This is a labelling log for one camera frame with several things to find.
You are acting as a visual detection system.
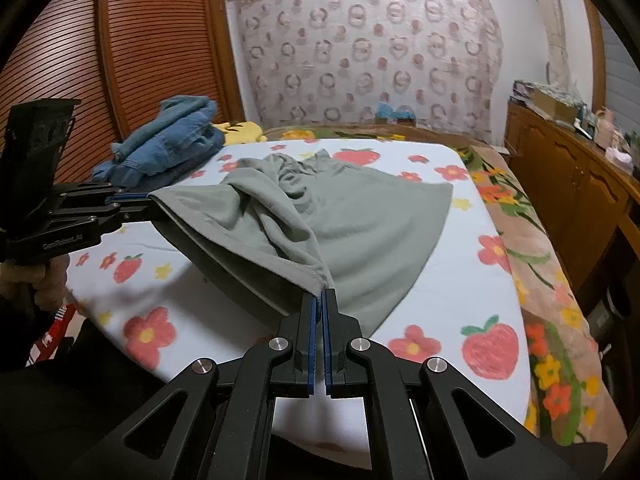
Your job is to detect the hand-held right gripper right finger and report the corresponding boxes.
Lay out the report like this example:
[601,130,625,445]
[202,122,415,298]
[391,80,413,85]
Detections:
[323,287,581,480]

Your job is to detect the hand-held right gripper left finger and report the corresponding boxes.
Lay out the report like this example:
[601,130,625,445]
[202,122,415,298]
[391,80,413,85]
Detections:
[65,292,317,480]

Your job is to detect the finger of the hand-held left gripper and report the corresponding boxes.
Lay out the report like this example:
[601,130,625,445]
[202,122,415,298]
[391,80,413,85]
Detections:
[47,201,157,237]
[56,182,152,207]

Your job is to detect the grey pants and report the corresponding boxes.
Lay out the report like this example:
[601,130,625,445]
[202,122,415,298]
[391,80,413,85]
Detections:
[150,150,456,338]

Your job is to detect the person's left hand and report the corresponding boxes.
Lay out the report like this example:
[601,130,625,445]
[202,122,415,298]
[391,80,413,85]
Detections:
[31,254,72,313]

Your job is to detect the dark blue denim jeans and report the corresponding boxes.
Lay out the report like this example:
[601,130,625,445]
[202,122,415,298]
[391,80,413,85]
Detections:
[91,130,226,188]

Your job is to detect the light blue denim jeans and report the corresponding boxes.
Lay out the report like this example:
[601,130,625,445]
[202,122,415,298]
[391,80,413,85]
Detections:
[111,95,221,171]

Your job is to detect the red striped cloth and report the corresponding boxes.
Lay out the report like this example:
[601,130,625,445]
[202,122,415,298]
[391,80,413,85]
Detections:
[25,305,81,366]

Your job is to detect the white strawberry print blanket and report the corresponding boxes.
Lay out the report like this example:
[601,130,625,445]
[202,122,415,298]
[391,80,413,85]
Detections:
[65,137,533,436]

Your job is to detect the yellow plush toy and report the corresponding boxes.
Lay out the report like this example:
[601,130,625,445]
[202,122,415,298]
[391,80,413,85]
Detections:
[210,120,268,147]

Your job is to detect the wooden louvred wardrobe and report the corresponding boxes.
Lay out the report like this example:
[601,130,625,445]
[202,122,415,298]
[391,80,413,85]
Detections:
[0,0,246,186]

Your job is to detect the person's black clothing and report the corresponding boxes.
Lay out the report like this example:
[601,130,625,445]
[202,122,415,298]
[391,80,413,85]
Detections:
[0,260,176,480]

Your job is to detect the brown floral blanket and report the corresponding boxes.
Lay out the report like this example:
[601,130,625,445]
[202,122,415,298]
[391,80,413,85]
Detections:
[262,125,628,448]

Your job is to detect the blue cloth bundle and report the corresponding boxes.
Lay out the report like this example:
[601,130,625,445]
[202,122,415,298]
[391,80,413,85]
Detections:
[374,101,417,126]

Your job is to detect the black container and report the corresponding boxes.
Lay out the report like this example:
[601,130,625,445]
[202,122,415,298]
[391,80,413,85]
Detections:
[585,285,631,356]

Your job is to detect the wooden cabinet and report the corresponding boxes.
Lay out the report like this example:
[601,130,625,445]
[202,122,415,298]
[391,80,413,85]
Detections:
[502,100,640,306]

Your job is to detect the cardboard box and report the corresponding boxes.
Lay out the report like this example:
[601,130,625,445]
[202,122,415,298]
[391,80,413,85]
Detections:
[530,87,571,121]

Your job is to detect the pink jar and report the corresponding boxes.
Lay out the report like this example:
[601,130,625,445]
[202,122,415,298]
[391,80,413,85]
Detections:
[597,107,618,148]

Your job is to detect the cream lace curtain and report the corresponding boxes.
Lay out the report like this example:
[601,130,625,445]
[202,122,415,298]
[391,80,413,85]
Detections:
[542,0,576,91]

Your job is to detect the grey roller shutter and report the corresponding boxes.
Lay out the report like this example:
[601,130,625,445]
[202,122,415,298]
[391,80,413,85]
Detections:
[600,15,640,126]

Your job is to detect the ring patterned curtain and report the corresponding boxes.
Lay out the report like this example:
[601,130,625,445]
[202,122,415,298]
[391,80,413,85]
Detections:
[225,0,503,143]

